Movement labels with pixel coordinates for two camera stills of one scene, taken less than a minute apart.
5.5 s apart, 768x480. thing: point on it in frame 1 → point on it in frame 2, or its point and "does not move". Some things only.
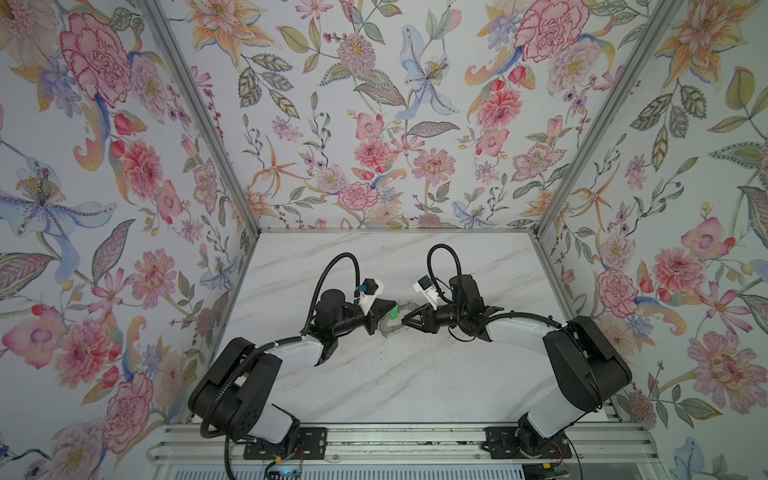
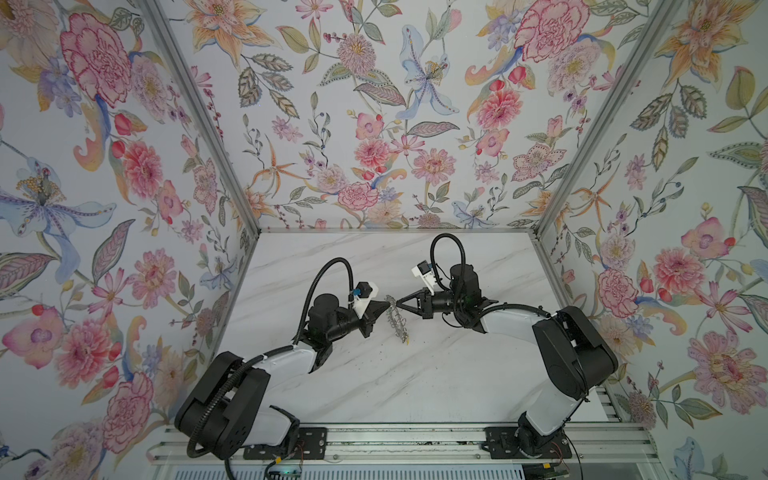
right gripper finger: [422, 316] → [418, 295]
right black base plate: [501, 443] does not move
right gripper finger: [419, 324] → [417, 311]
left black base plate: [304, 443] does not move
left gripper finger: [379, 307] does not move
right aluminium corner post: [664, 13] does not move
